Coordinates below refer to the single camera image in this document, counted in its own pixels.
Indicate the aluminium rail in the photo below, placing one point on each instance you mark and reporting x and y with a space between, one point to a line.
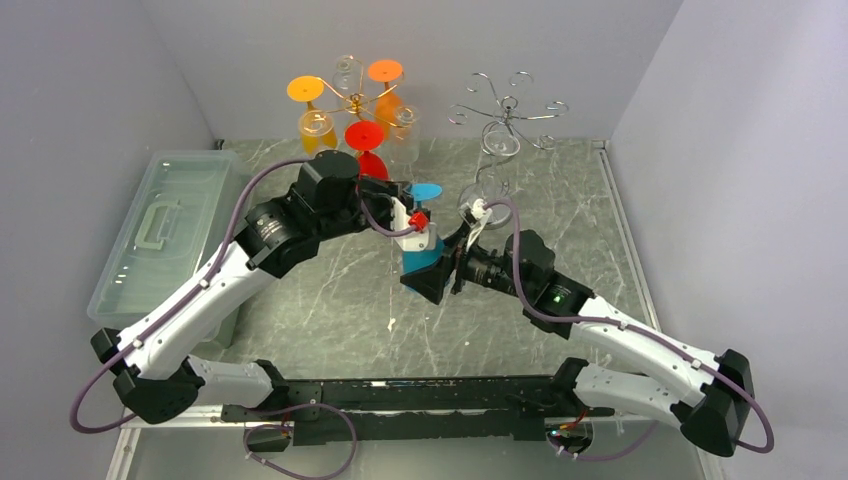
219 414

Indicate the clear wine glass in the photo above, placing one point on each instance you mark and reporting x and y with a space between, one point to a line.
348 74
404 141
499 147

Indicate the yellow plastic wine glass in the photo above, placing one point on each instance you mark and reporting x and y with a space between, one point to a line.
316 126

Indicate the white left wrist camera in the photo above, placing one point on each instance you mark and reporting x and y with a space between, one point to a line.
413 230

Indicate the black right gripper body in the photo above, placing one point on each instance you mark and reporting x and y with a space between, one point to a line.
483 267

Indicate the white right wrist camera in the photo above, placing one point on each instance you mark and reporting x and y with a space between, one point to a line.
476 216

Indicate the blue plastic wine glass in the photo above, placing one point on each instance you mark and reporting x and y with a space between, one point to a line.
414 261

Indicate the chrome wire glass rack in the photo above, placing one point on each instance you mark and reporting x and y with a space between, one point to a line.
506 113

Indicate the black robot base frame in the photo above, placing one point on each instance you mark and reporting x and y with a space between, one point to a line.
536 392

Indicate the clear plastic storage bin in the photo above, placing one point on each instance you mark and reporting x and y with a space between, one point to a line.
177 220

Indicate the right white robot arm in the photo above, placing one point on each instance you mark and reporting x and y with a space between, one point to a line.
706 395

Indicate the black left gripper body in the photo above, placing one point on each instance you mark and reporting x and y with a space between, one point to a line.
378 197

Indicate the gold wire rack wooden base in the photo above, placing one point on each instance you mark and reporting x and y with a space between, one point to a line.
361 105

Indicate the orange plastic wine glass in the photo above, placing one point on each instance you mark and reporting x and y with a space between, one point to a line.
389 73

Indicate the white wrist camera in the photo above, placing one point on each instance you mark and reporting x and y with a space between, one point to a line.
476 216
413 230

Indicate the red plastic wine glass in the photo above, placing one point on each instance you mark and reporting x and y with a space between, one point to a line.
364 137

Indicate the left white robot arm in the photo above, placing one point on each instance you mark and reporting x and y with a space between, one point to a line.
156 375

